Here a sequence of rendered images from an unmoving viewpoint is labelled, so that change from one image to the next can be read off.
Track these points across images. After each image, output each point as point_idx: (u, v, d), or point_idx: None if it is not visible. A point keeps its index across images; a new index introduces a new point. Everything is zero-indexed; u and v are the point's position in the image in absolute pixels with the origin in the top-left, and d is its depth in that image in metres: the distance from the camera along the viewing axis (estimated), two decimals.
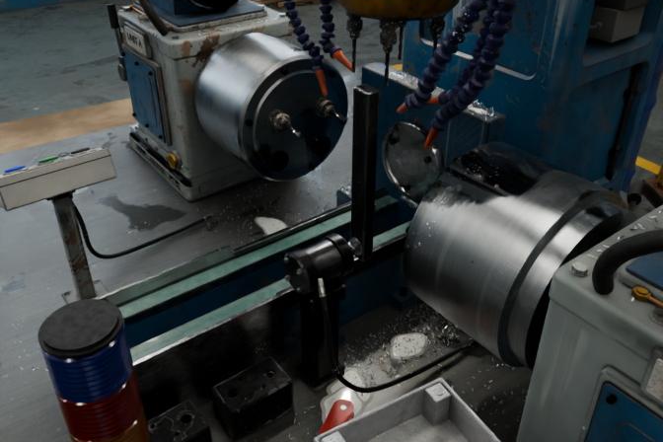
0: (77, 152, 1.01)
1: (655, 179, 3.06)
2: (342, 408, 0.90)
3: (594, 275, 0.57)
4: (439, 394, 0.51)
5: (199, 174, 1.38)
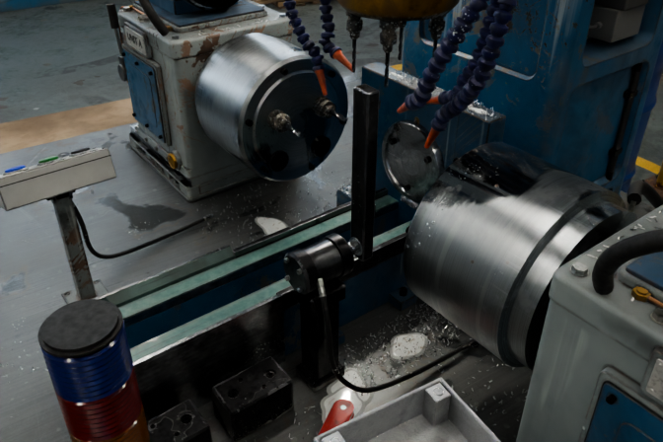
0: (77, 152, 1.01)
1: (655, 179, 3.06)
2: (342, 408, 0.90)
3: (594, 275, 0.57)
4: (439, 394, 0.51)
5: (199, 174, 1.38)
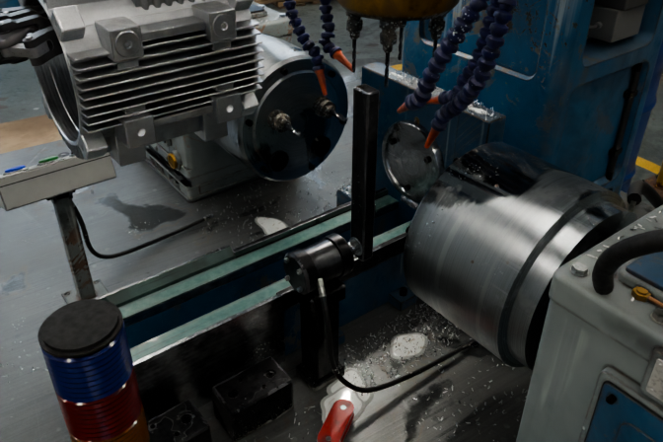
0: None
1: (655, 179, 3.06)
2: (342, 408, 0.90)
3: (594, 275, 0.57)
4: None
5: (199, 174, 1.38)
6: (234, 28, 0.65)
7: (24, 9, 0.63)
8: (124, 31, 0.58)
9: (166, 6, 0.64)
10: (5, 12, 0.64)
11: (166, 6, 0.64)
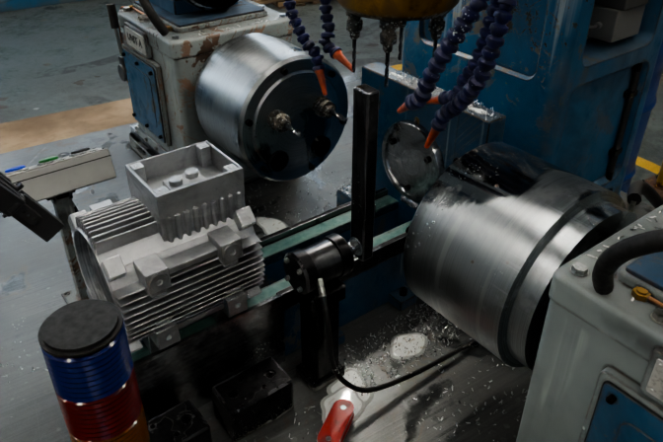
0: (77, 152, 1.01)
1: (655, 179, 3.06)
2: (342, 408, 0.90)
3: (594, 275, 0.57)
4: (203, 145, 0.88)
5: None
6: (241, 251, 0.82)
7: None
8: (157, 273, 0.75)
9: (186, 236, 0.81)
10: None
11: (186, 236, 0.81)
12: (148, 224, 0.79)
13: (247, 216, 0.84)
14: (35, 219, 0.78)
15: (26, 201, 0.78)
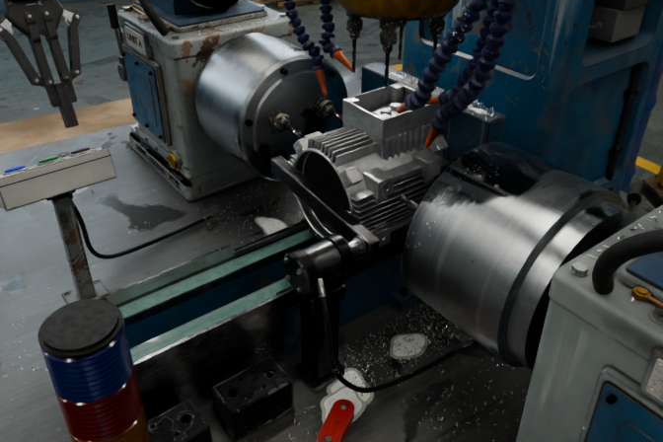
0: (77, 152, 1.01)
1: (655, 179, 3.06)
2: (342, 408, 0.90)
3: (594, 275, 0.57)
4: (399, 86, 1.06)
5: (199, 174, 1.38)
6: (439, 169, 1.00)
7: (56, 32, 0.98)
8: (386, 181, 0.94)
9: (397, 156, 1.00)
10: (69, 20, 1.00)
11: (397, 156, 1.00)
12: (371, 144, 0.97)
13: (441, 142, 1.02)
14: (51, 103, 1.00)
15: (56, 89, 0.99)
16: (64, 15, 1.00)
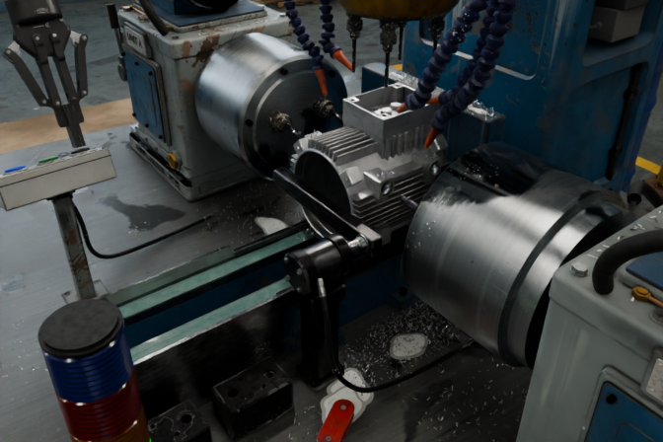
0: (77, 152, 1.01)
1: (655, 179, 3.06)
2: (342, 408, 0.90)
3: (594, 275, 0.57)
4: None
5: (199, 174, 1.38)
6: None
7: (63, 52, 0.99)
8: None
9: (397, 156, 1.00)
10: (76, 41, 1.00)
11: (398, 156, 1.00)
12: (371, 144, 0.97)
13: (441, 141, 1.02)
14: (58, 123, 1.01)
15: (63, 110, 1.00)
16: (71, 36, 1.01)
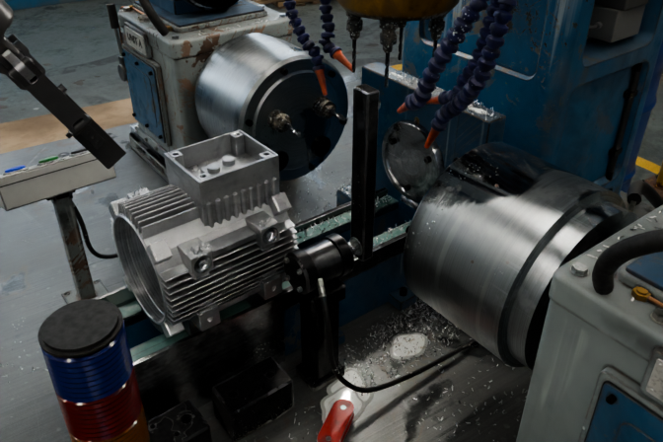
0: (77, 152, 1.01)
1: (655, 179, 3.06)
2: (342, 408, 0.90)
3: (594, 275, 0.57)
4: None
5: None
6: None
7: None
8: None
9: (226, 221, 0.84)
10: None
11: (226, 221, 0.84)
12: (189, 209, 0.82)
13: (282, 201, 0.87)
14: (99, 142, 0.75)
15: (90, 123, 0.74)
16: None
